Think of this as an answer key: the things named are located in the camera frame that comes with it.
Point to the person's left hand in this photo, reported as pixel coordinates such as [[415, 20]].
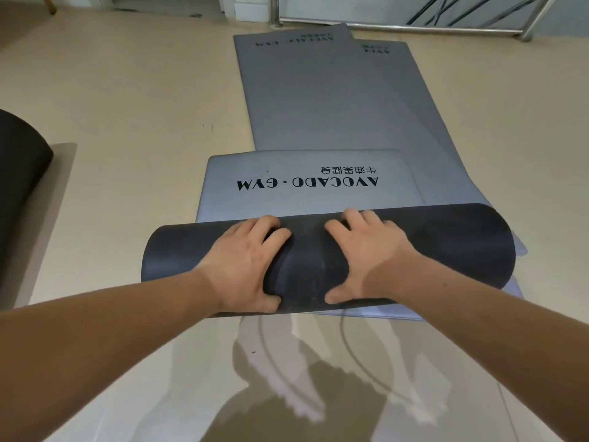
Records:
[[239, 271]]

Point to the person's right hand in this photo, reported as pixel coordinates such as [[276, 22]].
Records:
[[382, 257]]

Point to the person's left forearm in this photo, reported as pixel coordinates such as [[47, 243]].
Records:
[[92, 359]]

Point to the person's right forearm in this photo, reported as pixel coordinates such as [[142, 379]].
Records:
[[506, 345]]

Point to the silver metal railing frame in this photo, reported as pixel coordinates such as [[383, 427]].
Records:
[[275, 11]]

